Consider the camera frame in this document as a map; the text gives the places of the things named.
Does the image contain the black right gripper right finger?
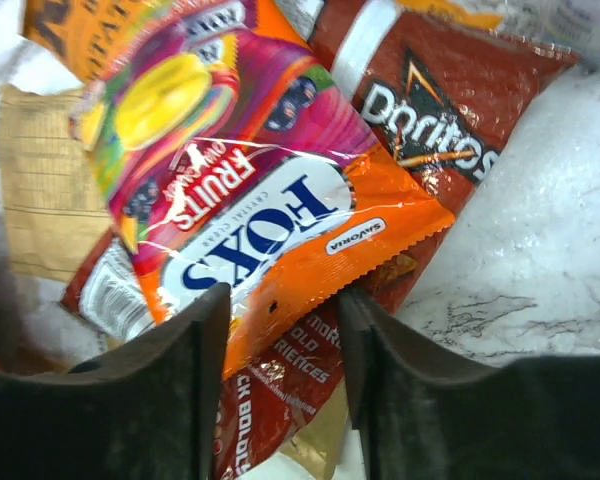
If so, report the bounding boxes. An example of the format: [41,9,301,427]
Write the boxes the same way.
[337,288,600,479]

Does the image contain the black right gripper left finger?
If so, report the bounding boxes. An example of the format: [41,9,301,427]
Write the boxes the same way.
[0,283,231,479]

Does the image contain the orange Fox's fruits candy bag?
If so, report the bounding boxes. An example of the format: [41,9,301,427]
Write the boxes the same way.
[70,1,454,375]

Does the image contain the orange Kettle chips bag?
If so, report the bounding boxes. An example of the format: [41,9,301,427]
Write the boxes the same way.
[20,0,505,85]

